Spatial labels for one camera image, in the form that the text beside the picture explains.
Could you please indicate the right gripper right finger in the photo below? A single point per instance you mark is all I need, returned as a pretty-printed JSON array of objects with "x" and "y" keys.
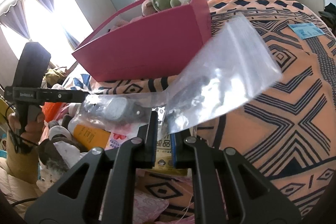
[{"x": 189, "y": 152}]

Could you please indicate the yellow snack packet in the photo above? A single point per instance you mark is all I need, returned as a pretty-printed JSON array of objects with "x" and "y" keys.
[{"x": 164, "y": 160}]

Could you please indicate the left purple curtain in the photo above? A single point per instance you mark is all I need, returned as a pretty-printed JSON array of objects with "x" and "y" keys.
[{"x": 15, "y": 19}]

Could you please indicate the pink knitted bunny plush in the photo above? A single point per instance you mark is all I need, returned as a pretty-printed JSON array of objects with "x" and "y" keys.
[{"x": 147, "y": 9}]

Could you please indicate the white orange lotion bottle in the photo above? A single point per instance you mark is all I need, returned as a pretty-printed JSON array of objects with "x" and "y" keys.
[{"x": 88, "y": 136}]

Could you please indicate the blue paper card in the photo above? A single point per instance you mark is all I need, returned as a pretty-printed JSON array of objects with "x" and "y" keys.
[{"x": 306, "y": 30}]

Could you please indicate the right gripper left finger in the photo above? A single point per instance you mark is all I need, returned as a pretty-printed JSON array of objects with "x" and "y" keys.
[{"x": 137, "y": 153}]

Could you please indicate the watch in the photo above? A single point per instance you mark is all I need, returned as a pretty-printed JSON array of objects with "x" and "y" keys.
[{"x": 110, "y": 112}]

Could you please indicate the orange patterned blanket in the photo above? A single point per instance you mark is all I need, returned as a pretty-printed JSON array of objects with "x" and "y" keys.
[{"x": 287, "y": 132}]

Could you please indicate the clear zip plastic bag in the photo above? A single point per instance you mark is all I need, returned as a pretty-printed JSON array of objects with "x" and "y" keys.
[{"x": 232, "y": 68}]

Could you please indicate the pink floral cloth pouch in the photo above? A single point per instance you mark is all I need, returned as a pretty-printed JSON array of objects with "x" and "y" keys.
[{"x": 147, "y": 208}]

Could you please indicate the person's left hand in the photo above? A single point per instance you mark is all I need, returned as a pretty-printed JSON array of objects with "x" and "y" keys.
[{"x": 33, "y": 130}]

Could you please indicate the clothes pile on windowsill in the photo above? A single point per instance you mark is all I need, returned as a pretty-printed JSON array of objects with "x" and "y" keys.
[{"x": 55, "y": 76}]

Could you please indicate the pink cardboard storage box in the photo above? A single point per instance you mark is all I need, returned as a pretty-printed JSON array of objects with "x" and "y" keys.
[{"x": 155, "y": 46}]

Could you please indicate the grey white plush toy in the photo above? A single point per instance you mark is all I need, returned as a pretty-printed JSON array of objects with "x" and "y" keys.
[{"x": 60, "y": 151}]

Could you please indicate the green frog plush toy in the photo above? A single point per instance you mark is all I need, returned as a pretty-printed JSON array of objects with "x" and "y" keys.
[{"x": 160, "y": 5}]

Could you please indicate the orange snack package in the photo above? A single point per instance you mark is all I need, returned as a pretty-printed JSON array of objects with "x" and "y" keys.
[{"x": 51, "y": 110}]

